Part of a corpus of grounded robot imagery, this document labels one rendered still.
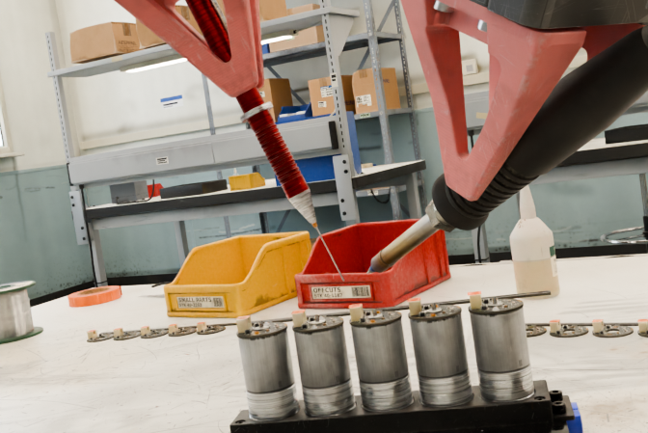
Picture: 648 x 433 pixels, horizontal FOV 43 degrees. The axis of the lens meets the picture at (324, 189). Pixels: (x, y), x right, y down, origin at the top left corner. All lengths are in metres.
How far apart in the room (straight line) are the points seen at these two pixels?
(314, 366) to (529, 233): 0.31
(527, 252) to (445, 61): 0.39
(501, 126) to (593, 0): 0.05
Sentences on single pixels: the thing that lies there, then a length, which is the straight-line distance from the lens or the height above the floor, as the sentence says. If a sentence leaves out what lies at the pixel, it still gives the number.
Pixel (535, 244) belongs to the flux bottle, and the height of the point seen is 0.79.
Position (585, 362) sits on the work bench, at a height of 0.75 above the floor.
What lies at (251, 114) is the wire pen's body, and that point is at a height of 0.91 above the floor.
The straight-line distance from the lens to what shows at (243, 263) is 0.90.
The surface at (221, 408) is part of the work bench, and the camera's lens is 0.51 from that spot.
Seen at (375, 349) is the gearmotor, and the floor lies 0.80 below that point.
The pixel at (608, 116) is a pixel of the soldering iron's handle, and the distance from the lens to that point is 0.27.
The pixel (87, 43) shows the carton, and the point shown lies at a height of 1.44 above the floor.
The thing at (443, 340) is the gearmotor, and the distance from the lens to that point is 0.38.
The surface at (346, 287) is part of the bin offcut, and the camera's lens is 0.72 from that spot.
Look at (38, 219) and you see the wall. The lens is 6.29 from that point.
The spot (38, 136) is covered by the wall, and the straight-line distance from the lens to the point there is 6.39.
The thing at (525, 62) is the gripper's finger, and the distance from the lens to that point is 0.25.
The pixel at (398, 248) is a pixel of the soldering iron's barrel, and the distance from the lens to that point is 0.35.
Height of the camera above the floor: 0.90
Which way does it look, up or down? 3 degrees down
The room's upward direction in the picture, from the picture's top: 8 degrees counter-clockwise
